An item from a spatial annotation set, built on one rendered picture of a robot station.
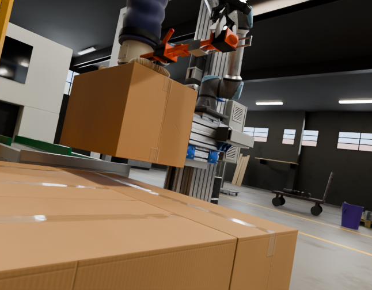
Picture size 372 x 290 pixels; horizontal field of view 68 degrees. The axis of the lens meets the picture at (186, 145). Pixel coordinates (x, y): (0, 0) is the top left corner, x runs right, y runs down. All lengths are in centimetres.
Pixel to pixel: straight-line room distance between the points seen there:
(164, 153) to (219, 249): 71
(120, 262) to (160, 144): 86
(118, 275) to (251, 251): 42
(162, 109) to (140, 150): 22
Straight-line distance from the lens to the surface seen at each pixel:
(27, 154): 169
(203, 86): 177
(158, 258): 53
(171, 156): 132
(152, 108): 124
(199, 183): 199
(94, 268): 46
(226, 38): 111
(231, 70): 174
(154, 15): 161
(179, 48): 129
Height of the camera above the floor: 70
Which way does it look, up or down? 3 degrees up
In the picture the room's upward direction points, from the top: 11 degrees clockwise
